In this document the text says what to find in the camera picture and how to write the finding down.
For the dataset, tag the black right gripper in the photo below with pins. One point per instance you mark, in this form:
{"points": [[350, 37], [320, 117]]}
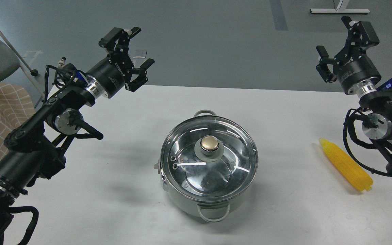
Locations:
{"points": [[351, 66]]}

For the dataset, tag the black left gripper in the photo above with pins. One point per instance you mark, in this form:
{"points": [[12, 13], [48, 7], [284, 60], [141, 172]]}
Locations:
{"points": [[117, 71]]}

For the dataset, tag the yellow toy corn cob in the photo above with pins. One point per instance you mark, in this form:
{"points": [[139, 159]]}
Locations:
{"points": [[346, 166]]}

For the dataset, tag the glass pot lid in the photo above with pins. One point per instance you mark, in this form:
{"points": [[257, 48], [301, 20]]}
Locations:
{"points": [[209, 156]]}

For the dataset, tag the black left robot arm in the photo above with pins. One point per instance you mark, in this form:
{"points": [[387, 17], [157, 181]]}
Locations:
{"points": [[37, 147]]}

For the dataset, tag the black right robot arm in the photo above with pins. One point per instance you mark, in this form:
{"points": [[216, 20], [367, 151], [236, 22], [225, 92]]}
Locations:
{"points": [[370, 125]]}

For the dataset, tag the stainless steel pot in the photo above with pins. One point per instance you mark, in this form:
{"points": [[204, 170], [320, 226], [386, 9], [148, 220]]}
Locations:
{"points": [[209, 166]]}

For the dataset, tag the white desk foot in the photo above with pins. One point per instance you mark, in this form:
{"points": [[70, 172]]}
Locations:
{"points": [[340, 8]]}

